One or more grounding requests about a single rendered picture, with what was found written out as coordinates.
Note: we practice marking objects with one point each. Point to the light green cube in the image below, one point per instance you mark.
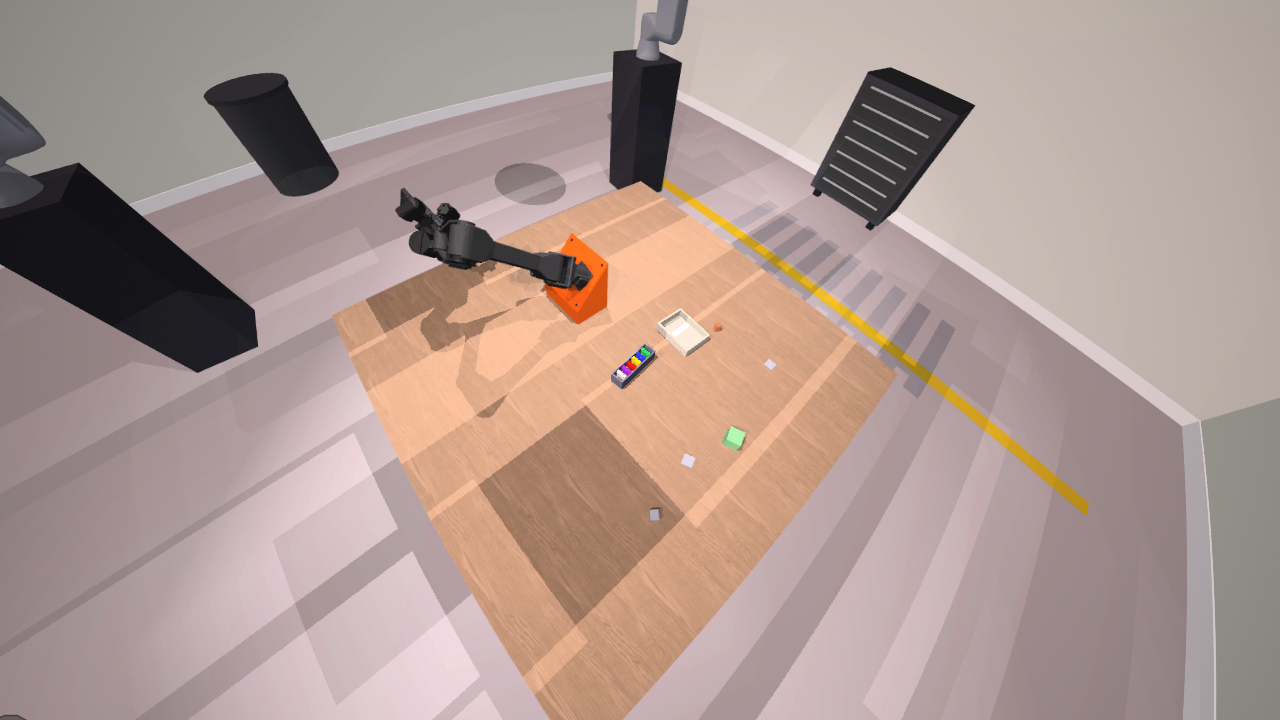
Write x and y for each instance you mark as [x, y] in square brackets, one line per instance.
[733, 438]

